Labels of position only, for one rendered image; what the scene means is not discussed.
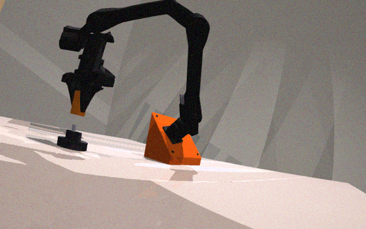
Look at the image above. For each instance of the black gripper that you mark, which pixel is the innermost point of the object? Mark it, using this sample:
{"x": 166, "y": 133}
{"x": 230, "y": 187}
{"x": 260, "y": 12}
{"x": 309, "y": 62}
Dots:
{"x": 87, "y": 79}

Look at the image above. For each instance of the orange cylinder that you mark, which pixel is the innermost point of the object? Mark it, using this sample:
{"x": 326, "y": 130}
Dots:
{"x": 76, "y": 110}

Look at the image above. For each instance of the black round pedestal with silver shaft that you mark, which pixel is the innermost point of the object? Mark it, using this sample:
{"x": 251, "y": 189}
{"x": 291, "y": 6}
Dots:
{"x": 72, "y": 140}

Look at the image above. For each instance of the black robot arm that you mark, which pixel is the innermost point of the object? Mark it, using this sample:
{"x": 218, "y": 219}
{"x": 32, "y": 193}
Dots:
{"x": 197, "y": 29}

